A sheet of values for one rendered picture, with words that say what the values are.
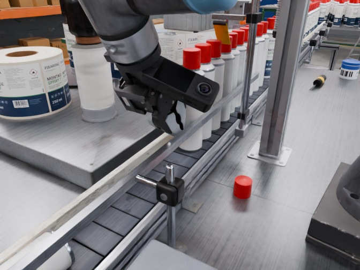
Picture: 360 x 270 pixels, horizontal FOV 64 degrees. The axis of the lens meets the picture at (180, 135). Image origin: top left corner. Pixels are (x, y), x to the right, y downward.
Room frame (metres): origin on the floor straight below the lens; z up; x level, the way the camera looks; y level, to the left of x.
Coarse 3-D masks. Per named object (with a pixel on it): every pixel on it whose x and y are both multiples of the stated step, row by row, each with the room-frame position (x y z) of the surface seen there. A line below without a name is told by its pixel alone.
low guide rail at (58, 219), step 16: (160, 144) 0.50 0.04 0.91; (128, 160) 0.43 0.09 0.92; (144, 160) 0.45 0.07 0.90; (112, 176) 0.38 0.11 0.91; (96, 192) 0.35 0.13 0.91; (64, 208) 0.31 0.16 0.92; (80, 208) 0.32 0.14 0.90; (48, 224) 0.28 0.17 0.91; (32, 240) 0.25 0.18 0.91; (0, 256) 0.23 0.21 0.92
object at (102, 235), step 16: (256, 96) 0.84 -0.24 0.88; (224, 128) 0.63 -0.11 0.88; (208, 144) 0.55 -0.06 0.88; (176, 160) 0.48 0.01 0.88; (192, 160) 0.48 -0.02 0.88; (160, 176) 0.43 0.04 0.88; (176, 176) 0.43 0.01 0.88; (128, 192) 0.38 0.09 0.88; (144, 192) 0.38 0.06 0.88; (112, 208) 0.34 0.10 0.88; (128, 208) 0.34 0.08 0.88; (144, 208) 0.34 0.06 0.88; (96, 224) 0.31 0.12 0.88; (112, 224) 0.31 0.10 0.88; (128, 224) 0.31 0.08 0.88; (80, 240) 0.28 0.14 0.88; (96, 240) 0.28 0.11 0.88; (112, 240) 0.28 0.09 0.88; (80, 256) 0.26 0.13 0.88; (96, 256) 0.26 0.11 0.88
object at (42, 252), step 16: (224, 96) 0.62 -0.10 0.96; (208, 112) 0.53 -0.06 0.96; (192, 128) 0.46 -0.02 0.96; (176, 144) 0.41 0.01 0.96; (160, 160) 0.37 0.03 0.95; (128, 176) 0.32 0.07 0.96; (112, 192) 0.28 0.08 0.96; (96, 208) 0.26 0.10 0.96; (64, 224) 0.23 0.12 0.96; (80, 224) 0.23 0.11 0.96; (48, 240) 0.21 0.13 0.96; (64, 240) 0.21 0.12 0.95; (32, 256) 0.19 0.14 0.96; (48, 256) 0.20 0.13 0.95
